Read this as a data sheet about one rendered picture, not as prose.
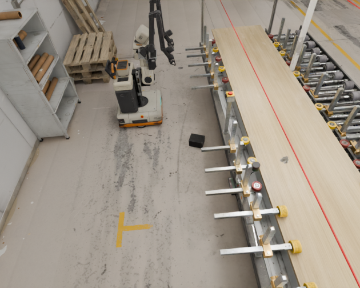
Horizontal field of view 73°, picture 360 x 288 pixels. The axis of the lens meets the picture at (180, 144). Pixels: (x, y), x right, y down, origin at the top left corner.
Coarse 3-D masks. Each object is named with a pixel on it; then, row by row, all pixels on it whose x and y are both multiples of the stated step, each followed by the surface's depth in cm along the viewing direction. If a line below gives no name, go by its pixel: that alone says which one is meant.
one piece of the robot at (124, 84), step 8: (112, 64) 314; (112, 72) 316; (136, 72) 336; (120, 80) 322; (128, 80) 321; (136, 80) 339; (120, 88) 322; (128, 88) 323; (136, 88) 349; (120, 96) 332; (128, 96) 333; (136, 96) 351; (120, 104) 342; (128, 104) 343; (136, 104) 346; (128, 112) 354
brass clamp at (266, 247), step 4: (260, 236) 163; (260, 240) 162; (260, 244) 163; (264, 244) 158; (268, 244) 158; (264, 248) 157; (268, 248) 157; (264, 252) 156; (272, 252) 155; (264, 256) 156; (268, 256) 155; (272, 256) 155
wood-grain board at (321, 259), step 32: (224, 32) 377; (256, 32) 371; (224, 64) 317; (256, 64) 313; (256, 96) 270; (288, 96) 267; (256, 128) 238; (288, 128) 235; (320, 128) 233; (288, 160) 210; (320, 160) 208; (288, 192) 190; (320, 192) 188; (352, 192) 187; (288, 224) 173; (320, 224) 172; (352, 224) 171; (320, 256) 158; (352, 256) 157
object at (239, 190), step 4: (240, 188) 199; (208, 192) 198; (212, 192) 198; (216, 192) 198; (220, 192) 198; (224, 192) 198; (228, 192) 198; (232, 192) 198; (236, 192) 198; (240, 192) 199
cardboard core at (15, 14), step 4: (4, 12) 284; (8, 12) 283; (12, 12) 283; (16, 12) 283; (20, 12) 288; (0, 16) 283; (4, 16) 284; (8, 16) 284; (12, 16) 284; (16, 16) 284; (20, 16) 290
